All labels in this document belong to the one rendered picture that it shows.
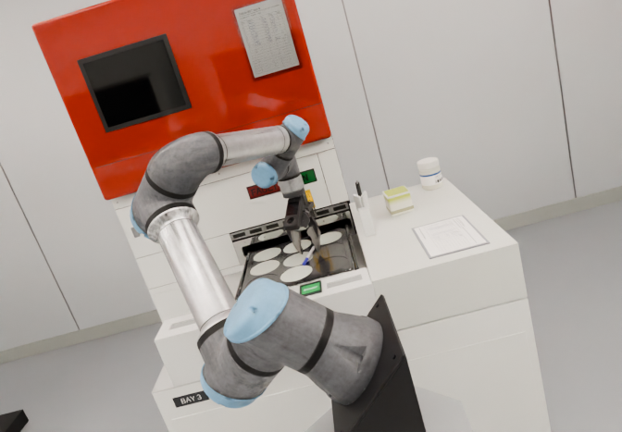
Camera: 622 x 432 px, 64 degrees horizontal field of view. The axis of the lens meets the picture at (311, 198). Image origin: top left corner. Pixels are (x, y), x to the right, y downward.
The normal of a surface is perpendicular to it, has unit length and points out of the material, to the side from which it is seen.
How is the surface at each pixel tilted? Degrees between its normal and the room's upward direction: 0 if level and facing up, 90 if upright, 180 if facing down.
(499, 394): 90
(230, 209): 90
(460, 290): 90
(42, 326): 90
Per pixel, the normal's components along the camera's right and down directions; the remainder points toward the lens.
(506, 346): 0.01, 0.29
